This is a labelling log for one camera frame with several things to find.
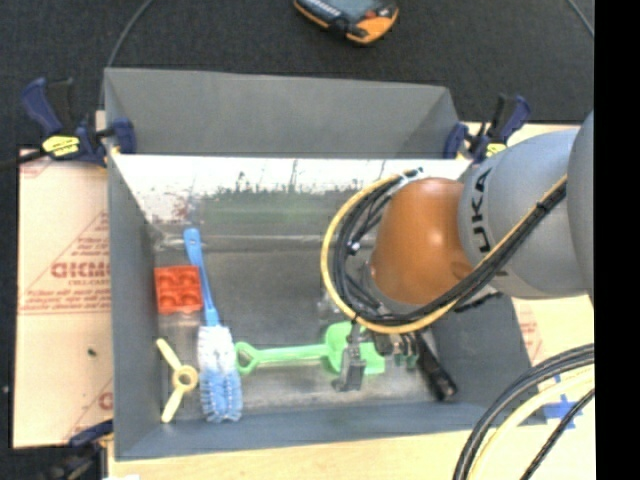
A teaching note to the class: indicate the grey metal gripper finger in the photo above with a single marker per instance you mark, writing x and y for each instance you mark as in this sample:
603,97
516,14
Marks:
356,368
342,379

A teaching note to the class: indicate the green toy shovel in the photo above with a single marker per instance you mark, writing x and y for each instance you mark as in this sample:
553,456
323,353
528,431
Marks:
295,354

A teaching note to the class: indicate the blue and white bottle brush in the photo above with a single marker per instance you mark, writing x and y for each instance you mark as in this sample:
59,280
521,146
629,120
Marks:
216,363

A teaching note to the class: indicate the orange toy brick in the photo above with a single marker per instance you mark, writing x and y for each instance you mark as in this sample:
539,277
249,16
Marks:
177,290

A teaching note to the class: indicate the grey metal bin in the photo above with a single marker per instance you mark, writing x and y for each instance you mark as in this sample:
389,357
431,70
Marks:
280,118

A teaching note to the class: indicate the brown cardboard board red print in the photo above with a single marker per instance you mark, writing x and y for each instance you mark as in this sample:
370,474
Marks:
60,318

